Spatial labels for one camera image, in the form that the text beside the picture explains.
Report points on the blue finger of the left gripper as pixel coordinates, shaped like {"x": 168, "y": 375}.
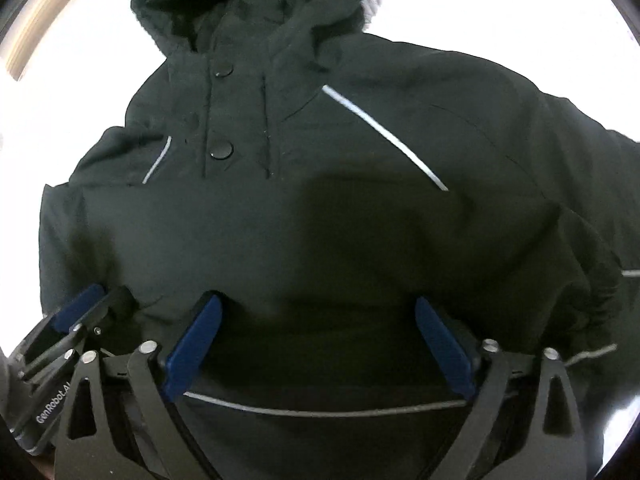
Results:
{"x": 71, "y": 313}

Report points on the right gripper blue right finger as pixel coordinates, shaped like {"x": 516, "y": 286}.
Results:
{"x": 446, "y": 350}

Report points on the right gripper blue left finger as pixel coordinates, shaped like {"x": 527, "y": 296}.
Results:
{"x": 186, "y": 343}

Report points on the black hooded jacket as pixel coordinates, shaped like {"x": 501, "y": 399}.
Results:
{"x": 323, "y": 181}

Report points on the wooden striped headboard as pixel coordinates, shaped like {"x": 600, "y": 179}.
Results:
{"x": 24, "y": 23}

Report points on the white floral quilt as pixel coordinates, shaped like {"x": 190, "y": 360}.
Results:
{"x": 522, "y": 423}

